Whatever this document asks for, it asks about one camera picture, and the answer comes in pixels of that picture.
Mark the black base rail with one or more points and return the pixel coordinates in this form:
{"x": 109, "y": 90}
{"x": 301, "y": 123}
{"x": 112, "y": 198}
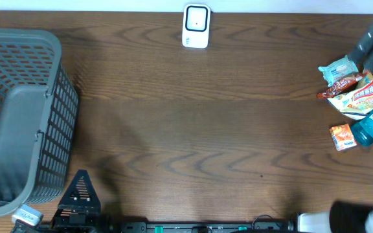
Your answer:
{"x": 261, "y": 225}

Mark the grey plastic mesh basket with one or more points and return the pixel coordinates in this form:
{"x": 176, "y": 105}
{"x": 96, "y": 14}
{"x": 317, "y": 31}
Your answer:
{"x": 38, "y": 111}

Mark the teal mouthwash bottle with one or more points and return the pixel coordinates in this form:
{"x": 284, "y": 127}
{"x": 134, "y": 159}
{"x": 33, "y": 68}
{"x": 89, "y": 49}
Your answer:
{"x": 363, "y": 130}

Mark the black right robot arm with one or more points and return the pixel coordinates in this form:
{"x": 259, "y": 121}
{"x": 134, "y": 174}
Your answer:
{"x": 343, "y": 216}

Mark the cream snack bag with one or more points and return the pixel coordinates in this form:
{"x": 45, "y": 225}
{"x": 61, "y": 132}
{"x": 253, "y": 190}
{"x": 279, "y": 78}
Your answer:
{"x": 356, "y": 104}

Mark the light teal snack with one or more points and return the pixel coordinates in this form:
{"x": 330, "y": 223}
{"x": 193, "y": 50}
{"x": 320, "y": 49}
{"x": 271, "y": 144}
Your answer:
{"x": 338, "y": 70}

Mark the small orange snack packet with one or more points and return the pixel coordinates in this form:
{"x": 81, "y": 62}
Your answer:
{"x": 342, "y": 137}

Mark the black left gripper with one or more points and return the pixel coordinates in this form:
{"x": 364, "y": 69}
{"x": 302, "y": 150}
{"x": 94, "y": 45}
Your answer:
{"x": 83, "y": 218}

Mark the white barcode scanner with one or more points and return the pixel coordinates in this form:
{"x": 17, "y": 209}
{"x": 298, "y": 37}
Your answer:
{"x": 196, "y": 26}

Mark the red Top chocolate bar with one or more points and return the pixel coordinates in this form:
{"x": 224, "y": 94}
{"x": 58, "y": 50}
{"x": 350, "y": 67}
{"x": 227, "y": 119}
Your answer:
{"x": 341, "y": 85}

